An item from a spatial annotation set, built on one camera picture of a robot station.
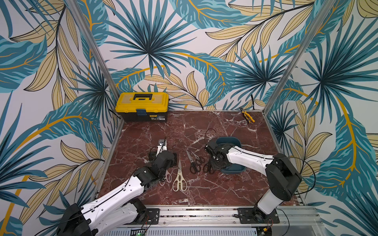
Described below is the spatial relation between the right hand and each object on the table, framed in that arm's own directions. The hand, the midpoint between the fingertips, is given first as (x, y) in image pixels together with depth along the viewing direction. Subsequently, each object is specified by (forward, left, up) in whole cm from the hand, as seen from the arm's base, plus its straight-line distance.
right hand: (217, 165), depth 89 cm
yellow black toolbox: (+38, +48, +14) cm, 63 cm away
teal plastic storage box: (-6, -6, +8) cm, 12 cm away
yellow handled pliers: (+40, -30, -2) cm, 50 cm away
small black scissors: (+4, +10, -2) cm, 11 cm away
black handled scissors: (0, +14, -3) cm, 14 cm away
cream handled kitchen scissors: (-9, +22, -2) cm, 24 cm away
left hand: (+2, +30, +12) cm, 32 cm away
